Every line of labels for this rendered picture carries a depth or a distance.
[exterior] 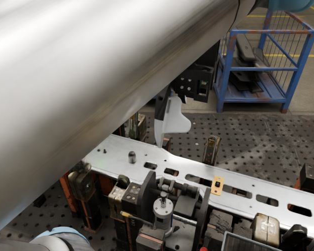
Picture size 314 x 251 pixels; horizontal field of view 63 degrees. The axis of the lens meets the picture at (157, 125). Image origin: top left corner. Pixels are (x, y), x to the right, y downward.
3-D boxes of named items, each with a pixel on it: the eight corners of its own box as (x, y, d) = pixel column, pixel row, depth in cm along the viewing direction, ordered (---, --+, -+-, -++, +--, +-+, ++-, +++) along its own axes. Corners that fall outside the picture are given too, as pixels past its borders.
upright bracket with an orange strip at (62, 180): (79, 215, 117) (52, 132, 85) (78, 218, 116) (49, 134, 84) (74, 213, 117) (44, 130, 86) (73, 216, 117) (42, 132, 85)
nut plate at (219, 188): (214, 175, 96) (215, 173, 96) (224, 178, 95) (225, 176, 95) (209, 192, 90) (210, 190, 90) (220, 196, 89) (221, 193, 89)
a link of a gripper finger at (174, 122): (182, 157, 40) (195, 99, 40) (147, 147, 42) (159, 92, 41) (186, 154, 43) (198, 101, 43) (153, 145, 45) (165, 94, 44)
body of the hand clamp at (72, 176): (104, 220, 115) (91, 168, 93) (95, 234, 110) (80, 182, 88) (92, 216, 116) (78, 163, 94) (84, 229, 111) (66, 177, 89)
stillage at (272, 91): (203, 66, 391) (212, -2, 331) (256, 66, 390) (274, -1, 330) (217, 112, 297) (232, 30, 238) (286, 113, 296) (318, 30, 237)
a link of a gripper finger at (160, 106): (160, 120, 40) (172, 64, 39) (151, 118, 40) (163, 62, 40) (168, 121, 44) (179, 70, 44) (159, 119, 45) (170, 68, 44)
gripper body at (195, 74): (206, 107, 40) (217, 30, 33) (155, 97, 43) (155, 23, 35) (216, 84, 46) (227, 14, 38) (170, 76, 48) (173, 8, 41)
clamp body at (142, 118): (152, 164, 141) (152, 113, 120) (144, 180, 133) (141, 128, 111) (137, 160, 144) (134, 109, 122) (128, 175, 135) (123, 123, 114)
